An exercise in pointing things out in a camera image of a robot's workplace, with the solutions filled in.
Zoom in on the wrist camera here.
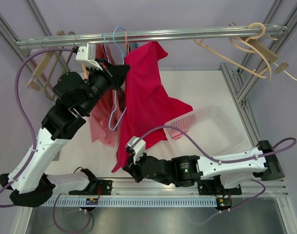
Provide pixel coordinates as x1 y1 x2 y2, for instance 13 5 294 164
76 43 102 71
126 136 146 164

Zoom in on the wooden clip hanger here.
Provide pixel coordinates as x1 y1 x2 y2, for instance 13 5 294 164
247 39 290 74

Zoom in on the white slotted cable duct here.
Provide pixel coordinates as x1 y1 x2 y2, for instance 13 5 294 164
42 196 217 208

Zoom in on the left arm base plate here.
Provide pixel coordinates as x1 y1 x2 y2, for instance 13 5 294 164
68 179 113 195

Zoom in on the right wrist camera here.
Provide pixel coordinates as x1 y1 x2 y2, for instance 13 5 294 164
126 136 146 164

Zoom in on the thin wooden hanger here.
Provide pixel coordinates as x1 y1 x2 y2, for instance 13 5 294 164
194 39 255 74

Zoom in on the pink wire hanger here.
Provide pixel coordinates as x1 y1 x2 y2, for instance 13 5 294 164
124 32 130 55

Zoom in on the aluminium hanging rail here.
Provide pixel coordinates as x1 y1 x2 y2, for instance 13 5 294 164
16 25 287 50

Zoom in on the salmon pink t shirt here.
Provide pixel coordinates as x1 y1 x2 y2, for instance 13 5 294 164
88 43 126 148

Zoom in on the white plastic basket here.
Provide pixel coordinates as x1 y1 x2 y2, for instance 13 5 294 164
163 105 244 156

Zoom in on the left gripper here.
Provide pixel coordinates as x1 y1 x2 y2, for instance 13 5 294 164
79 58 129 115

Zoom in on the front aluminium rail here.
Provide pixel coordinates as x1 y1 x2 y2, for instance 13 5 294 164
23 177 289 197

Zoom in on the magenta t shirt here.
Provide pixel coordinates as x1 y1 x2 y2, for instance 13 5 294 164
112 41 193 173

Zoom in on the light blue wire hanger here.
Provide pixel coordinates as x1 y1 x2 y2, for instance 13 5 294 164
109 26 128 131

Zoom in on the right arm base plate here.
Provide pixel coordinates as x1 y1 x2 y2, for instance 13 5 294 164
197 178 242 197

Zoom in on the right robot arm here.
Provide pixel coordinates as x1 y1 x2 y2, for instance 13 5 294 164
123 138 285 195

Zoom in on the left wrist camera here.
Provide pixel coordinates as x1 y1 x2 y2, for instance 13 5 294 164
76 43 102 71

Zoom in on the blue grey t shirt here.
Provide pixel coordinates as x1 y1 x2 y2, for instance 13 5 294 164
127 42 139 53

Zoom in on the curved wooden hanger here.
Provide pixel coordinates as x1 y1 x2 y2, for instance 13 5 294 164
229 22 273 82

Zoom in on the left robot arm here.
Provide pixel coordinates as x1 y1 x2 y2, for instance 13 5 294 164
0 59 131 208

